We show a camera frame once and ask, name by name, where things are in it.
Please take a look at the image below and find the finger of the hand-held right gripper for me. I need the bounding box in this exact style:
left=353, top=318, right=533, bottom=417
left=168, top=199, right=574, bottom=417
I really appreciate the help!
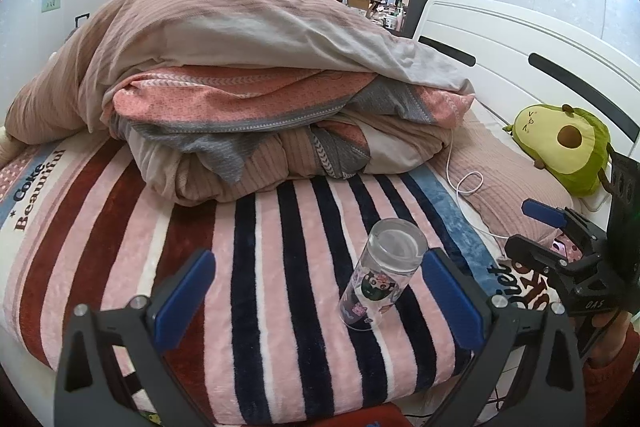
left=504, top=234, right=576, bottom=288
left=521, top=199, right=608, bottom=258

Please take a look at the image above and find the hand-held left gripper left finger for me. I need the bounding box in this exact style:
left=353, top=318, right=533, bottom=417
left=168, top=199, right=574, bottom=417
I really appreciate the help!
left=54, top=249, right=217, bottom=427

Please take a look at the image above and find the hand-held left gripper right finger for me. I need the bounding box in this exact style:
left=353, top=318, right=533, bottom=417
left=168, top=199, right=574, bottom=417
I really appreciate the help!
left=422, top=248, right=586, bottom=427

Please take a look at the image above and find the person's right forearm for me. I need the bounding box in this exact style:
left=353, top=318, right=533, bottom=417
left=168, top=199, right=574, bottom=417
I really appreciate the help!
left=581, top=326, right=640, bottom=427

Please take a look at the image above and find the person's right hand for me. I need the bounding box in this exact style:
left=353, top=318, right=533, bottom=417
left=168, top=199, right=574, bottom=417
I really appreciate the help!
left=592, top=309, right=633, bottom=360

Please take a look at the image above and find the pink phone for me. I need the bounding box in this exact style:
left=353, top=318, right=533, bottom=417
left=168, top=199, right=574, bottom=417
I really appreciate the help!
left=550, top=241, right=582, bottom=260

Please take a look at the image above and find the pink pillow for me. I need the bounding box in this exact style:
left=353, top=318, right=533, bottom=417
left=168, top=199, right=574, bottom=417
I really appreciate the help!
left=430, top=107, right=587, bottom=253

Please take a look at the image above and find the avocado plush toy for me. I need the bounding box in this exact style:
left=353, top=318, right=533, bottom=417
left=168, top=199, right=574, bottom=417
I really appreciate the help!
left=502, top=104, right=613, bottom=198

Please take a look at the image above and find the striped fleece blanket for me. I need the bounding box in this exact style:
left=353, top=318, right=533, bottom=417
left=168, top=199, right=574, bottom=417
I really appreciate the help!
left=0, top=137, right=566, bottom=427

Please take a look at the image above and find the red cloth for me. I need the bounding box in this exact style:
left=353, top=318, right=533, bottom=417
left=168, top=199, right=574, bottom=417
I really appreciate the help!
left=312, top=409, right=406, bottom=427

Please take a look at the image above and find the white bed headboard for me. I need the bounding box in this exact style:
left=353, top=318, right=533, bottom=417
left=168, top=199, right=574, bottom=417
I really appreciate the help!
left=412, top=0, right=640, bottom=164

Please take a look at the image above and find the folded pink quilt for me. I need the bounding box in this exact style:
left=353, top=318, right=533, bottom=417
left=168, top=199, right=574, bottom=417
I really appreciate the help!
left=4, top=0, right=476, bottom=208

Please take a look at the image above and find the white charging cable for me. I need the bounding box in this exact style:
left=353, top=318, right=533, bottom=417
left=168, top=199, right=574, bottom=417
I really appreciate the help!
left=446, top=127, right=512, bottom=244

